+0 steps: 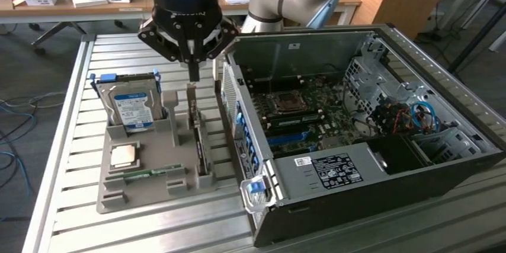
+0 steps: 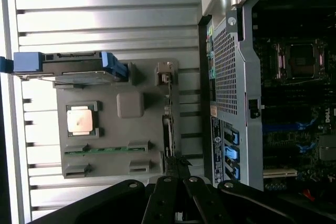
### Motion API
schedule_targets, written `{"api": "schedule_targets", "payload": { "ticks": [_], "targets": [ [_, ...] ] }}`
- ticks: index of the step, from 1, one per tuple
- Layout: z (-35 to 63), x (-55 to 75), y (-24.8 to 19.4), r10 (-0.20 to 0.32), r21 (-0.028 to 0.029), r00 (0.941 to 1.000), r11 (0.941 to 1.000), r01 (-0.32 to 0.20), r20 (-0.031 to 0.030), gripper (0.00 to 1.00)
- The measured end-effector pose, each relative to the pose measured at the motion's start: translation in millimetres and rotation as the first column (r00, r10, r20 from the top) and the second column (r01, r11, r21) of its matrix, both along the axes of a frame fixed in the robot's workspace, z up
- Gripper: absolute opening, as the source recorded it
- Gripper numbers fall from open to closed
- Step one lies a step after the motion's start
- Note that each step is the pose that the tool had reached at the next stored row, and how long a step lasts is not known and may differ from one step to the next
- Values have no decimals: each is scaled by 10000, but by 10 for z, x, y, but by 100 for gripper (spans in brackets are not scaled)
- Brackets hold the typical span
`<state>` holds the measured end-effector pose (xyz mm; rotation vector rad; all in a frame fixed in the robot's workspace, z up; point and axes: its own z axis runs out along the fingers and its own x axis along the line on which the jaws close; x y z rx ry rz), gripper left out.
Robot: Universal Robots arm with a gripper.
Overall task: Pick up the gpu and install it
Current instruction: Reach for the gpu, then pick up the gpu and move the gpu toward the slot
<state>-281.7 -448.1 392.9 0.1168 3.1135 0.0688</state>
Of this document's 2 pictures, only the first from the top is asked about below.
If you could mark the wooden desk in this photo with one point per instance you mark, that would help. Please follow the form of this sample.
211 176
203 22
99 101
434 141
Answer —
59 10

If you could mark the graphics card with metal bracket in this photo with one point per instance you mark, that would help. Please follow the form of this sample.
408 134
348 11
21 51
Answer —
201 152

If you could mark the square CPU chip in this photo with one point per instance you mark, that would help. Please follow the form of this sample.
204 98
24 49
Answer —
121 156

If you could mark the grey power supply unit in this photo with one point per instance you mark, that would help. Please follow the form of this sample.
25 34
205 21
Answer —
292 182

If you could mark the metal disk bay cage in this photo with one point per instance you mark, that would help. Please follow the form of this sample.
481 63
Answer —
367 87

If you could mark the green RAM stick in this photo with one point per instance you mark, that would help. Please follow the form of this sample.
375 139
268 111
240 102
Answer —
292 121
157 171

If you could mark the grey plastic parts rack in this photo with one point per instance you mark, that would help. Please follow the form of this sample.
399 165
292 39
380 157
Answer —
157 152

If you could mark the black open PC case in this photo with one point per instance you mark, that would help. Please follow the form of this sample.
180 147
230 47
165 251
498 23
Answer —
355 220

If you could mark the blue expansion slot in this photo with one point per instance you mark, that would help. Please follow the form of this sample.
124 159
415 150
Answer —
288 138

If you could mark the metal CPU socket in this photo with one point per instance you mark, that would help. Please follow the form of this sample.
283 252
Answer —
286 102

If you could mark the hard disk with blue carrier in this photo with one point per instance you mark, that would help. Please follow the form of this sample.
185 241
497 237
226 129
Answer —
129 108

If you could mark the green motherboard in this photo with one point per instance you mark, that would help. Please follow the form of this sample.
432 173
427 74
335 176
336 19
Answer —
331 108

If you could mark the aluminium slat table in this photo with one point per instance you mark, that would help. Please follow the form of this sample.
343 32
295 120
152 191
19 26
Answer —
157 229

